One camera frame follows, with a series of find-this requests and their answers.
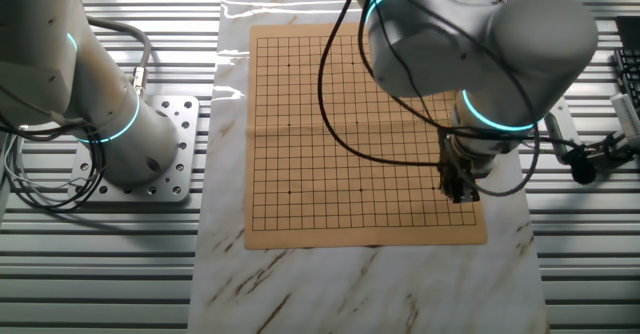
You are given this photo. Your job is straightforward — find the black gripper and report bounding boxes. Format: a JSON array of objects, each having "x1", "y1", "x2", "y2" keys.
[{"x1": 437, "y1": 136, "x2": 496, "y2": 205}]

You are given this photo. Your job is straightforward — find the wooden go board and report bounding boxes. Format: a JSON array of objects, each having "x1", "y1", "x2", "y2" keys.
[{"x1": 243, "y1": 19, "x2": 489, "y2": 251}]

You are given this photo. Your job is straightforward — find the white marble pattern mat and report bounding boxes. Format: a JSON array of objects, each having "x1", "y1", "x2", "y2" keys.
[{"x1": 187, "y1": 0, "x2": 551, "y2": 334}]

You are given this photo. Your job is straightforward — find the black keyboard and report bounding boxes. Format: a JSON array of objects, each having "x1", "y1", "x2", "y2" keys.
[{"x1": 612, "y1": 48, "x2": 640, "y2": 113}]

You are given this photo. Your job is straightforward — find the black flat pad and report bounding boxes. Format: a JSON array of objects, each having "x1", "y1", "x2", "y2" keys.
[{"x1": 614, "y1": 16, "x2": 640, "y2": 50}]

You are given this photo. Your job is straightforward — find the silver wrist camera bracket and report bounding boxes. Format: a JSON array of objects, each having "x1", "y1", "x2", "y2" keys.
[{"x1": 542, "y1": 96, "x2": 581, "y2": 151}]

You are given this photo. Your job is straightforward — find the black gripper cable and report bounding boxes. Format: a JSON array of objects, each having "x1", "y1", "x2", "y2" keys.
[{"x1": 316, "y1": 0, "x2": 451, "y2": 168}]

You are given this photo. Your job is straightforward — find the metal camera stand bracket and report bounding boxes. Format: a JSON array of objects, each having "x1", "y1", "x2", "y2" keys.
[{"x1": 587, "y1": 131, "x2": 640, "y2": 168}]

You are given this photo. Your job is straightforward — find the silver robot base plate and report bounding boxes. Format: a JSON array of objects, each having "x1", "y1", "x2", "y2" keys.
[{"x1": 67, "y1": 95, "x2": 200, "y2": 204}]

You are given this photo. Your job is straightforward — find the grey cable with metal connector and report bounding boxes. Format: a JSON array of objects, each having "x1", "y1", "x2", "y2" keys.
[{"x1": 84, "y1": 16, "x2": 154, "y2": 99}]

